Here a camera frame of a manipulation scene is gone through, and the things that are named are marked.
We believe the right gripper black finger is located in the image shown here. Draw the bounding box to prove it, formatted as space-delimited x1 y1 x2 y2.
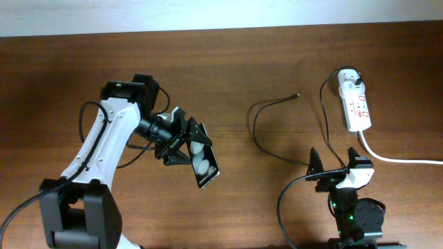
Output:
347 147 361 169
307 147 325 175

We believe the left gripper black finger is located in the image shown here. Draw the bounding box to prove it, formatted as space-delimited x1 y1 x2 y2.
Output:
162 140 191 166
187 117 213 146

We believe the black Galaxy flip phone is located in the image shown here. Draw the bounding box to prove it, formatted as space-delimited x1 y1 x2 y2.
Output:
186 123 221 189

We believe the black charger cable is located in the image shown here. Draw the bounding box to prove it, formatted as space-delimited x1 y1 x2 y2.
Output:
253 66 363 169

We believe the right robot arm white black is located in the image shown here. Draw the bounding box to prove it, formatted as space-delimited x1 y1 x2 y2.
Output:
307 147 386 248

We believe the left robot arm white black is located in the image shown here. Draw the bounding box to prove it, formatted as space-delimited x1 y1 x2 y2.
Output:
39 74 220 248

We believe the white USB charger plug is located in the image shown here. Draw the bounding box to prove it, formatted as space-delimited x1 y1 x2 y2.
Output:
338 69 365 98

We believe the white power strip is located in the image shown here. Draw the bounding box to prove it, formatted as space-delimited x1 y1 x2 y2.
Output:
341 93 372 132

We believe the white power strip cord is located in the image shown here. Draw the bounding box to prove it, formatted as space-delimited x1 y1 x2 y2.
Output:
357 130 443 165

